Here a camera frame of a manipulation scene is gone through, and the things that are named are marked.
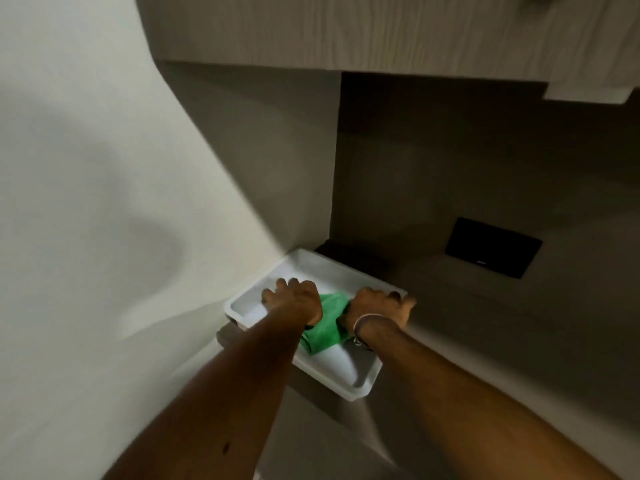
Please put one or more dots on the person's left fingers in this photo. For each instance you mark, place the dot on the person's left fingers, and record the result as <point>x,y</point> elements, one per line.
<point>286,286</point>

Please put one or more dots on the person's right thumb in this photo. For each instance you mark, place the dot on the person's right thumb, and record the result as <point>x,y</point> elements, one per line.
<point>406,305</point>

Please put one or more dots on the black wall switch plate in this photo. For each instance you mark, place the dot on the black wall switch plate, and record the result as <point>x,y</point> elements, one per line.
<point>492,247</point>

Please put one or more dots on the person's right hand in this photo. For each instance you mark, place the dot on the person's right hand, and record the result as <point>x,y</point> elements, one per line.
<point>376,305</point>

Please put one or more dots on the person's left forearm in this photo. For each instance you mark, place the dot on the person's left forearm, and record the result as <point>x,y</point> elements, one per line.
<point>220,399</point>

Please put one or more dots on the person's left hand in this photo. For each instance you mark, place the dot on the person's left hand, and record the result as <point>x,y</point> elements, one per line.
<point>296,300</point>

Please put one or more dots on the green cloth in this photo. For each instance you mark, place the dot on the green cloth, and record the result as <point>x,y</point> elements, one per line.
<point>325,325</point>

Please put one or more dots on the wooden overhead cabinet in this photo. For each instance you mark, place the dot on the wooden overhead cabinet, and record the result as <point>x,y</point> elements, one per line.
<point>400,37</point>

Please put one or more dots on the white plastic tray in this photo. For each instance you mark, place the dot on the white plastic tray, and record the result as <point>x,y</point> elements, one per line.
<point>310,314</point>

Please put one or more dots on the person's right forearm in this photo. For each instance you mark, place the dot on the person's right forearm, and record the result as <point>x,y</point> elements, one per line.
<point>470,409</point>

